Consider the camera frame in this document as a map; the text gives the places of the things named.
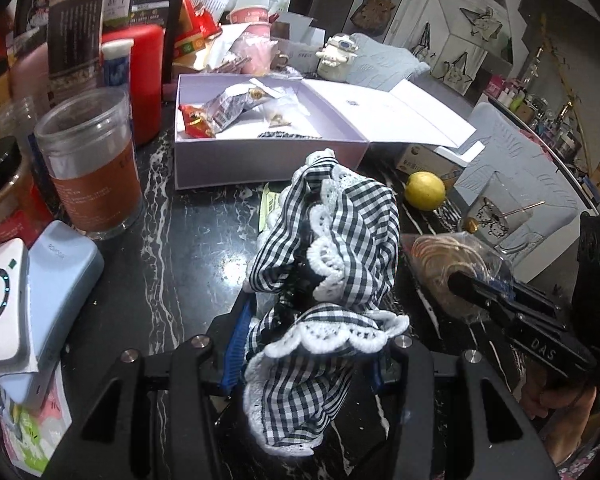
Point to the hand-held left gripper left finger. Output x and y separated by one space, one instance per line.
235 355

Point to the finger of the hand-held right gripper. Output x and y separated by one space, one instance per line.
535 302
480 295

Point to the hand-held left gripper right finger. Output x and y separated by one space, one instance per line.
400 375

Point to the clear packet round pastry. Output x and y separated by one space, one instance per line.
440 265

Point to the black white checked lace cloth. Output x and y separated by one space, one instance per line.
330 240

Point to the clear packet purple corn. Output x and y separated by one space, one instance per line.
290 135

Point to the white gift box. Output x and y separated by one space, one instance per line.
340 110

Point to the red orange snack packet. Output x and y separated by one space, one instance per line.
196 120

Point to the clear packet beige contents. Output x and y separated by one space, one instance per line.
280 114

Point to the silver snack packet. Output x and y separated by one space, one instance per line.
230 106

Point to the person's right hand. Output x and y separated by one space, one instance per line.
560 410

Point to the printed glass mug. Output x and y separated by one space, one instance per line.
495 217

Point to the metal stirrer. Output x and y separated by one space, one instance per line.
525 207

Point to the yellow lemon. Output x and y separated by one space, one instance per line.
425 191

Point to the large leaf-cover chair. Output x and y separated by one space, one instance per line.
525 165

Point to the small cardboard box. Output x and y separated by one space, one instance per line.
430 160

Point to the green candy packet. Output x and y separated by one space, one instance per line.
271 207

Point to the row of bottles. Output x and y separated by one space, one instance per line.
545 120

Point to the light blue device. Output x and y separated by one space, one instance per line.
60 280

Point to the pink green paper packet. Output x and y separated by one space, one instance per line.
35 435

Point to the white star print tote bag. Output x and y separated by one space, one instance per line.
459 74

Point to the clear jar red label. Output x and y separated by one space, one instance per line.
92 180

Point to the white round-button device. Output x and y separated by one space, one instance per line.
0 305

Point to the small leaf-cover chair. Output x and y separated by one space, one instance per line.
390 62

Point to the white star-shaped bag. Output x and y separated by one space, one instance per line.
477 25

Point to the white astronaut figurine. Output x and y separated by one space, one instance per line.
337 57

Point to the black lid orange jar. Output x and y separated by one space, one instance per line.
7 195

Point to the red cylinder container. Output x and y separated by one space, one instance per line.
142 85

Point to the brown mug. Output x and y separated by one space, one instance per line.
281 59

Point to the small blue white tube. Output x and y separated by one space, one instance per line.
117 72

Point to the brown tote bag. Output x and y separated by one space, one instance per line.
372 7

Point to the open white carton box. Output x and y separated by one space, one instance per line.
300 42

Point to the pink cup stack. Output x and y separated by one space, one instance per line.
252 42

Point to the empty clear jar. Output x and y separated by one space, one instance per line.
25 122

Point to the red gold packet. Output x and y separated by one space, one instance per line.
195 27

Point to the pink bottle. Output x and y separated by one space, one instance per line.
29 80

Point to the tall jar dark label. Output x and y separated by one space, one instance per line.
75 35

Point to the jar black portrait label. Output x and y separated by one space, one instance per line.
32 7

